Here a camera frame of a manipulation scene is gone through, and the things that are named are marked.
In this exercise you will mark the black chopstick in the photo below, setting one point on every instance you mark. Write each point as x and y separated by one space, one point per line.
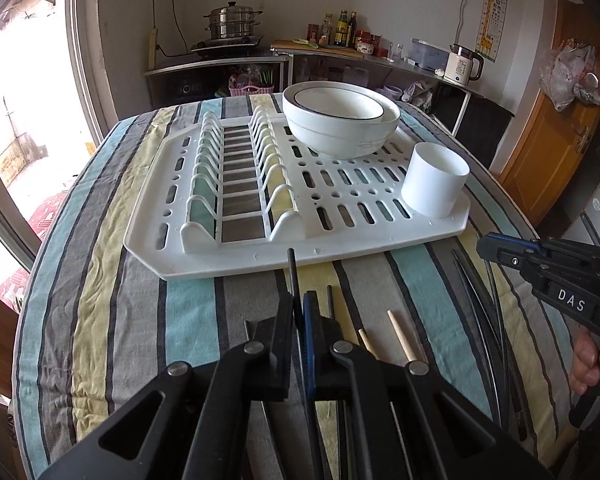
479 307
294 286
509 399

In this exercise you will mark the person's right hand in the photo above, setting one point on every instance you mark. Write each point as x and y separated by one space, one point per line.
585 367

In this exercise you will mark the white electric kettle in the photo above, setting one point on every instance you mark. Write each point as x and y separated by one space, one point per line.
463 65

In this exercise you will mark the dark soy sauce bottle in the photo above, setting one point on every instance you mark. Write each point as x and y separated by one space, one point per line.
351 31

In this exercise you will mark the pink plastic basket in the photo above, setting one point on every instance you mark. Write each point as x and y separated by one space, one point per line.
237 88

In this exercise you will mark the power strip on wall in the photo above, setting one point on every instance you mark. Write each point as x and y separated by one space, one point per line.
152 49

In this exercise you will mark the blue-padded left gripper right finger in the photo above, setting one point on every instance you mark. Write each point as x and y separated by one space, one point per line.
337 370

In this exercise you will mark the black induction cooker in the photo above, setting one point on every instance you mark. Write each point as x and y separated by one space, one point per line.
226 48

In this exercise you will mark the green label sauce bottle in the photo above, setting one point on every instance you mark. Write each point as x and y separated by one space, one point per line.
341 32

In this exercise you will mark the wooden cutting board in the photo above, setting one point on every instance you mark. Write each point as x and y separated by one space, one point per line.
306 46

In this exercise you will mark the metal kitchen shelf left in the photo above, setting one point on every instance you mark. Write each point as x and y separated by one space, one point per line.
195 81

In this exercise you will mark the striped tablecloth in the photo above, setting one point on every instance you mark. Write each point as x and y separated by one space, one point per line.
97 325

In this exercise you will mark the wooden chopstick right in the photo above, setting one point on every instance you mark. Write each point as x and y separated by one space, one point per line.
407 348

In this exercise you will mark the orange wooden door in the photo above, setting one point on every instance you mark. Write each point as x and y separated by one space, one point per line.
553 143

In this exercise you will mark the white plastic dish rack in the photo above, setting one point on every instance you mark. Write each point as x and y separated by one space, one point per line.
243 195

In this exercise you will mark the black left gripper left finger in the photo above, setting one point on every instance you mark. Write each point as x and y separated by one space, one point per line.
258 370

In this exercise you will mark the red white seasoning jar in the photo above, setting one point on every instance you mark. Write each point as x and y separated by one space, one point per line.
364 47

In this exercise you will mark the stainless steel steamer pot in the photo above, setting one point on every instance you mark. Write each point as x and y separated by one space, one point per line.
232 21

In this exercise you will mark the white plastic bag on door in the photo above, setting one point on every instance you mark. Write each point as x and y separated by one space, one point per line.
568 74

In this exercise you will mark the giraffe height chart poster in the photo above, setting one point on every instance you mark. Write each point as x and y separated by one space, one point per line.
491 28

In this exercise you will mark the white cylindrical utensil cup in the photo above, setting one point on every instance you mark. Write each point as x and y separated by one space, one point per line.
434 178

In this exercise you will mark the clear plastic storage container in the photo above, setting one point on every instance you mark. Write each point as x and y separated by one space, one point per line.
427 56

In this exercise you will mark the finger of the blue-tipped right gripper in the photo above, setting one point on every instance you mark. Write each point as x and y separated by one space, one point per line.
509 251

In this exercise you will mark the large white ceramic bowl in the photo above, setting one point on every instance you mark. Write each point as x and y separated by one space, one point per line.
336 137

